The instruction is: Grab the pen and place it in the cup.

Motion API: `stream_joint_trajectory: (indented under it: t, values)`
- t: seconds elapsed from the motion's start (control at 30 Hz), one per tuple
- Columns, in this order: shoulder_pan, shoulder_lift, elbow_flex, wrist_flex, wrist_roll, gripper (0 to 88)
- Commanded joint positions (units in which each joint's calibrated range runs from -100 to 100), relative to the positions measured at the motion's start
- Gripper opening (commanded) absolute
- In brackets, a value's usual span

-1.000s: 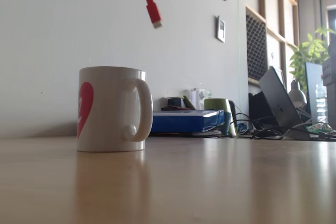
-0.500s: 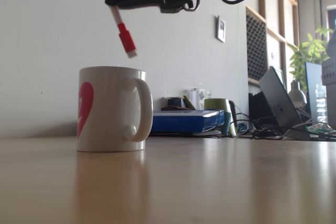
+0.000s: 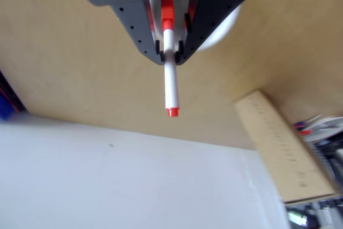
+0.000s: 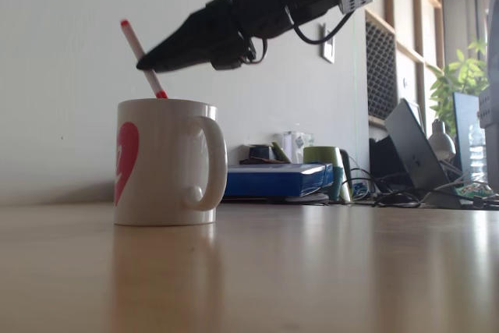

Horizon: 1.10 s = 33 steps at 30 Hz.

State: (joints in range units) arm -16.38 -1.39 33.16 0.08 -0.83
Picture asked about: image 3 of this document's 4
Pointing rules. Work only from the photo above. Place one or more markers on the white mug pink logo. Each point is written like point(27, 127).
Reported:
point(222, 29)

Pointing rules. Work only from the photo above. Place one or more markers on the wooden plank with holes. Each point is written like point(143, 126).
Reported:
point(284, 146)

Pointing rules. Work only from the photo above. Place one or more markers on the white marker pen red cap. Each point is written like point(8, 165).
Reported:
point(171, 89)

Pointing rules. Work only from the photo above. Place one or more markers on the white plastic dish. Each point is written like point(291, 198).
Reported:
point(321, 127)

